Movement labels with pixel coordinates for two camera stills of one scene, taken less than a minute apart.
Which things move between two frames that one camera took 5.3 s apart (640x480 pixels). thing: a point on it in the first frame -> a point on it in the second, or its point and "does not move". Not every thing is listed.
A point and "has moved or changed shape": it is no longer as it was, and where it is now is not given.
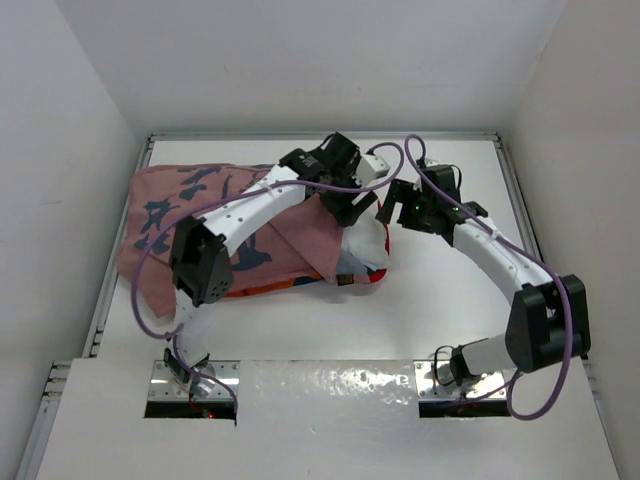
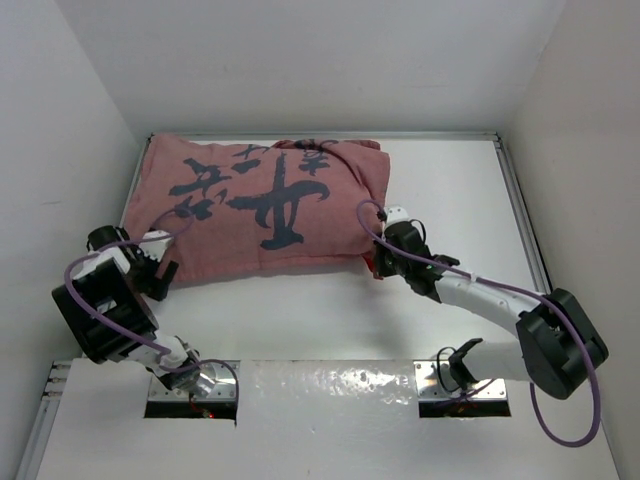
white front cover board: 317,420 does not move
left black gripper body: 339,205 -> 143,271
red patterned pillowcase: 300,245 has moved or changed shape
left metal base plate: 214,380 does not move
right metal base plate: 436,381 does not move
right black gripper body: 415,209 -> 387,265
